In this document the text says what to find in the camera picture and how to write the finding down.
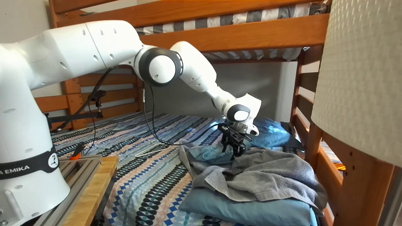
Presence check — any teal pillow under blanket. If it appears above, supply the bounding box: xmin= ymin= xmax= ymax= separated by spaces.
xmin=180 ymin=188 xmax=319 ymax=226

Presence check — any grey fleece blanket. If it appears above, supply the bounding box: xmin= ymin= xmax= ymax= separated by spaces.
xmin=179 ymin=147 xmax=328 ymax=210

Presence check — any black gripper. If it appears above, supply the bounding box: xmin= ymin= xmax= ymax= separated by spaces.
xmin=218 ymin=123 xmax=252 ymax=158

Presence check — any patterned blue bedspread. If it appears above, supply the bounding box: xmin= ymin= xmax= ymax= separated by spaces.
xmin=52 ymin=113 xmax=231 ymax=226

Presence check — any black camera on stand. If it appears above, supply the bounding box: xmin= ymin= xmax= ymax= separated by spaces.
xmin=87 ymin=90 xmax=106 ymax=118

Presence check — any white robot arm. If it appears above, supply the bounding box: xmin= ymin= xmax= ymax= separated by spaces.
xmin=0 ymin=20 xmax=262 ymax=226

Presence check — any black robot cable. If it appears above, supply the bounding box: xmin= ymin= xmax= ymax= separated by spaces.
xmin=54 ymin=67 xmax=224 ymax=148

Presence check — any white lampshade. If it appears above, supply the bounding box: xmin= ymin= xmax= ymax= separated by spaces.
xmin=312 ymin=0 xmax=402 ymax=167

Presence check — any upper bunk mattress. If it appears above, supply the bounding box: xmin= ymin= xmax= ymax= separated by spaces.
xmin=137 ymin=0 xmax=329 ymax=62

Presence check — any aluminium and wood robot base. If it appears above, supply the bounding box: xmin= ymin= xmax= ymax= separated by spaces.
xmin=33 ymin=157 xmax=118 ymax=226

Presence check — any wooden bunk bed frame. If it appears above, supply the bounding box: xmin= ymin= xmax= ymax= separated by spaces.
xmin=48 ymin=0 xmax=401 ymax=226

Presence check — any light blue towel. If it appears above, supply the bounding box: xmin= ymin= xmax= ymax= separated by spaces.
xmin=187 ymin=146 xmax=233 ymax=164

